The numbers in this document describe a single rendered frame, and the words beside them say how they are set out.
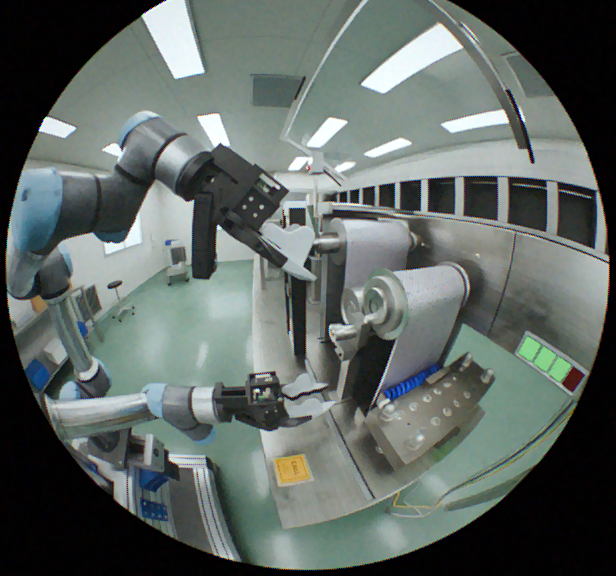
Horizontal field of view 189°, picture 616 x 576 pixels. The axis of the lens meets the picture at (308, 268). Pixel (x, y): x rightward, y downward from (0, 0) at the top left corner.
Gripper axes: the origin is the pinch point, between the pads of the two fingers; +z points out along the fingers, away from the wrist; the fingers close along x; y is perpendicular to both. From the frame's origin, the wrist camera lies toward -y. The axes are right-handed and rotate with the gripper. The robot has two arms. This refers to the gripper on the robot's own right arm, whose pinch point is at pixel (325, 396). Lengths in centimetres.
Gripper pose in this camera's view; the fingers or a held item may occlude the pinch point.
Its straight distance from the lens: 39.5
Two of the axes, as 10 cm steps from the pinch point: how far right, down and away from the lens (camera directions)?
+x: -2.7, -2.8, 9.2
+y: 0.0, -9.6, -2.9
